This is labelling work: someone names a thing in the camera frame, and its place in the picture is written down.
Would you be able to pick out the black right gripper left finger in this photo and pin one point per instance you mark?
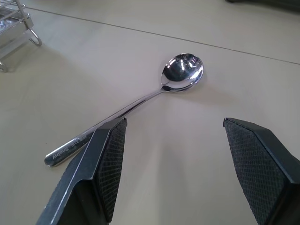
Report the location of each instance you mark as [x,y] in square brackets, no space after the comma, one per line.
[86,178]

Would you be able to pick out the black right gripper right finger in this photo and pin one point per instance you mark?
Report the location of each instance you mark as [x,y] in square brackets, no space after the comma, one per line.
[264,168]

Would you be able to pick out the shiny stainless steel spoon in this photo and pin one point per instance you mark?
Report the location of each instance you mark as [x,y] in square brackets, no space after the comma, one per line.
[182,70]

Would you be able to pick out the stainless steel cutlery rack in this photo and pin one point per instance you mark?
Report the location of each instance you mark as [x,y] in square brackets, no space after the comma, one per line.
[14,30]

